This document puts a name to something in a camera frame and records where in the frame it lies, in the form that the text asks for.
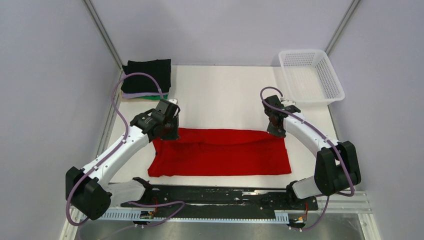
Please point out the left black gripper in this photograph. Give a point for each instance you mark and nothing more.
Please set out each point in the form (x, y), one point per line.
(174, 135)

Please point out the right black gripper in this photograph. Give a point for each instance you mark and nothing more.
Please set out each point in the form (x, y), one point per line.
(278, 133)

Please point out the red t shirt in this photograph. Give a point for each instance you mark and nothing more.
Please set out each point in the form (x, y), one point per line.
(220, 152)

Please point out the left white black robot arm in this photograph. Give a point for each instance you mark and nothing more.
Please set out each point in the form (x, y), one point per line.
(90, 190)

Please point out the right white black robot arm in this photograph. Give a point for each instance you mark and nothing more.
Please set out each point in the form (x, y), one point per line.
(336, 168)

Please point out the folded green t shirt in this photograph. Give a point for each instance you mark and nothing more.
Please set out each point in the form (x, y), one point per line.
(153, 97)

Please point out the folded lavender t shirt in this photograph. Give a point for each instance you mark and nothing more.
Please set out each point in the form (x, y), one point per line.
(140, 94)

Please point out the folded black t shirt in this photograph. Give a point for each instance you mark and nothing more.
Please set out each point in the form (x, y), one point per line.
(147, 76)

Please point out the white plastic basket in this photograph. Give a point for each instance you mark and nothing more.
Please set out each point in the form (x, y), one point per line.
(310, 77)

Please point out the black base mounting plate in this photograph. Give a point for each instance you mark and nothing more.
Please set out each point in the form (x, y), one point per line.
(224, 202)

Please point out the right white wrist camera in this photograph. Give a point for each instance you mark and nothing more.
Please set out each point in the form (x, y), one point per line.
(287, 101)

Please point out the white slotted cable duct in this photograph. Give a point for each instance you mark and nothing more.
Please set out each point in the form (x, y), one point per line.
(138, 215)

